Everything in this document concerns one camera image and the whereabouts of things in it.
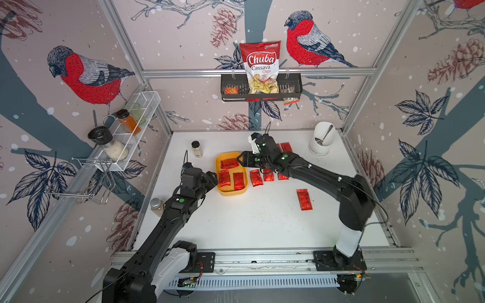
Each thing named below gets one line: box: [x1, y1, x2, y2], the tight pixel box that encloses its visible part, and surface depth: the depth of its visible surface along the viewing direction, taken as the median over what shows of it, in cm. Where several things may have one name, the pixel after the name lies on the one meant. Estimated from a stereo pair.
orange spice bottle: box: [116, 108, 142, 137], surface depth 73 cm
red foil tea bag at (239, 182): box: [233, 171, 246, 191], surface depth 100 cm
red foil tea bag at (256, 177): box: [249, 169, 264, 187], surface depth 99 cm
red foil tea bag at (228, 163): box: [220, 157, 240, 170], surface depth 106 cm
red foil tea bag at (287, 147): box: [280, 142, 294, 153], surface depth 113 cm
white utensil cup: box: [308, 121, 336, 156], surface depth 106 cm
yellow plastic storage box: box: [214, 151, 249, 197], surface depth 101 cm
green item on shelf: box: [129, 102, 146, 126], surface depth 79 cm
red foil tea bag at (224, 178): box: [218, 169, 231, 188], surface depth 98 cm
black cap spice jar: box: [191, 140, 203, 158], surface depth 106 cm
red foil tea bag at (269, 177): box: [263, 172, 275, 182], surface depth 100 cm
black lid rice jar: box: [87, 125, 129, 162], surface depth 64 cm
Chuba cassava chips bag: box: [239, 41, 282, 95], surface depth 84 cm
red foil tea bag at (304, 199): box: [296, 188, 313, 211], surface depth 92 cm
